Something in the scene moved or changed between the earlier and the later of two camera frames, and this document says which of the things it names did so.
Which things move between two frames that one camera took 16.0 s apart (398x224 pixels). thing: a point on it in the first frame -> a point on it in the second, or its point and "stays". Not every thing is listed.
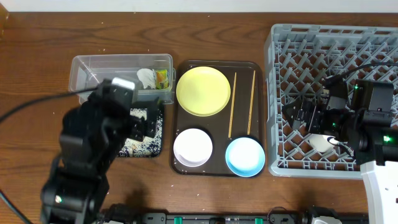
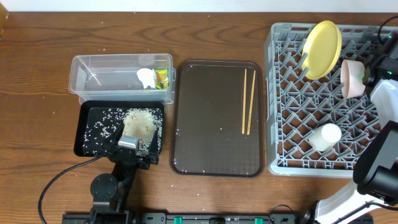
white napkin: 147,77 stays
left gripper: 143,123 -> 131,157
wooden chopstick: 250,104 stays
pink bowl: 193,147 -> 352,74
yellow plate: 203,91 -> 321,50
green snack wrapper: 161,79 stays
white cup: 322,142 stays
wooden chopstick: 232,104 -> 243,121
